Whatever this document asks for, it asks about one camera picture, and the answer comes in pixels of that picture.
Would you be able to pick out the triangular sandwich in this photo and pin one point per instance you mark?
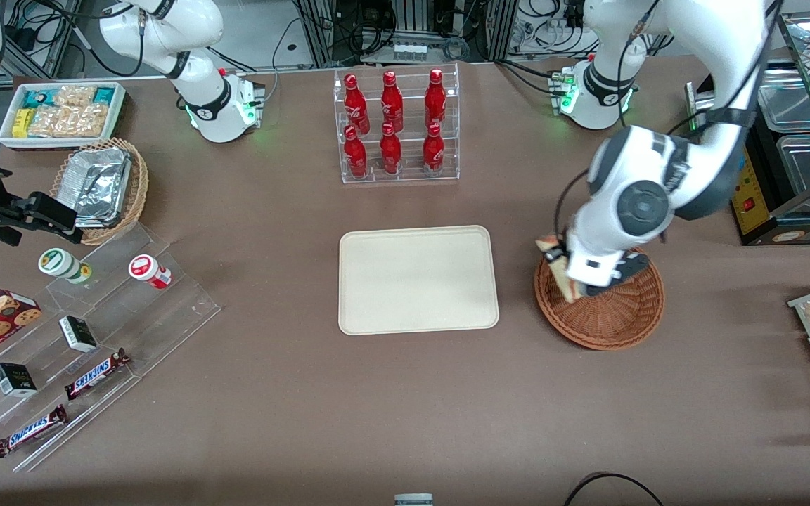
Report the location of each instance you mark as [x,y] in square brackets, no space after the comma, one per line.
[565,284]

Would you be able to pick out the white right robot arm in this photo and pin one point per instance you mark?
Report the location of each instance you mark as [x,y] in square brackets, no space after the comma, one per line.
[201,84]

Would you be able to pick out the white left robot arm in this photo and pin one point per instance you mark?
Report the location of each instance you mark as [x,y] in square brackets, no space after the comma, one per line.
[700,28]

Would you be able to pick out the brown round wicker basket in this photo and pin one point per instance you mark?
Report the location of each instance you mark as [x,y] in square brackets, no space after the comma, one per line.
[609,323]

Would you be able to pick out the light wicker basket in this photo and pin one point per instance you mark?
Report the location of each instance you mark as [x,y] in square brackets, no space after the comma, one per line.
[134,190]

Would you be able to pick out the beige rectangular tray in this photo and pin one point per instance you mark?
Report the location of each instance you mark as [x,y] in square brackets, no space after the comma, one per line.
[419,281]

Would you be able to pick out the green lidded sunflower jar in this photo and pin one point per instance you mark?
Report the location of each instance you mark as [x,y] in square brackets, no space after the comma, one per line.
[60,263]

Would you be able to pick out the silver foil packets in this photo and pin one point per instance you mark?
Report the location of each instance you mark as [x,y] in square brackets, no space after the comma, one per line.
[99,186]

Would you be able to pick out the white plastic snack bin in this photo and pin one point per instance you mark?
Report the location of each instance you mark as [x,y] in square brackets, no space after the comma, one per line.
[8,137]

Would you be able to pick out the yellow snack pack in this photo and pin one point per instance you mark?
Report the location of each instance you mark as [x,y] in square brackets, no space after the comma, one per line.
[22,123]

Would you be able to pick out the clear rice cracker pack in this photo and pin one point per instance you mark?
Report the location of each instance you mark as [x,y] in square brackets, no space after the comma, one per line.
[67,121]
[74,95]

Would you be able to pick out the teal snack pack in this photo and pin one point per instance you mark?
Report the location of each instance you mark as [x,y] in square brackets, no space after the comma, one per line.
[104,95]
[41,99]

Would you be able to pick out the red lidded small jar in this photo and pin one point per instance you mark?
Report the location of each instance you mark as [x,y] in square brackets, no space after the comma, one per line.
[148,270]

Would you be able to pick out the small black box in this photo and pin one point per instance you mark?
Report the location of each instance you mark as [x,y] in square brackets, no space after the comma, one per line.
[15,379]
[78,334]

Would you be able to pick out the black food warming cabinet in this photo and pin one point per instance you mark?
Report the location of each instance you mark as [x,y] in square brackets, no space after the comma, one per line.
[753,204]

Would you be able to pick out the clear acrylic stepped shelf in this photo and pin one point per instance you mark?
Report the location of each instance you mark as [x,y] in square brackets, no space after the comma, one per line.
[166,316]

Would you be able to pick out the Snickers chocolate bar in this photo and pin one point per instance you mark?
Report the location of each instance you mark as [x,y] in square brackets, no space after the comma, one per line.
[31,430]
[95,374]

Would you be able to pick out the red cola bottle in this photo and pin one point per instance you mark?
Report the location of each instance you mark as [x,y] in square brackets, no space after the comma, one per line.
[435,102]
[433,151]
[354,105]
[356,156]
[391,153]
[391,104]

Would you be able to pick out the clear acrylic bottle rack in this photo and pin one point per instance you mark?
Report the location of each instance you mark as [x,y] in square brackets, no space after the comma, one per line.
[412,172]

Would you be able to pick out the white power strip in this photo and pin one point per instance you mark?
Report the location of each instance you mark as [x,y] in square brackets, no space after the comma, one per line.
[410,51]

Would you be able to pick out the small grey device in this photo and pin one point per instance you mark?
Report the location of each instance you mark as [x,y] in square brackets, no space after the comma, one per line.
[413,500]

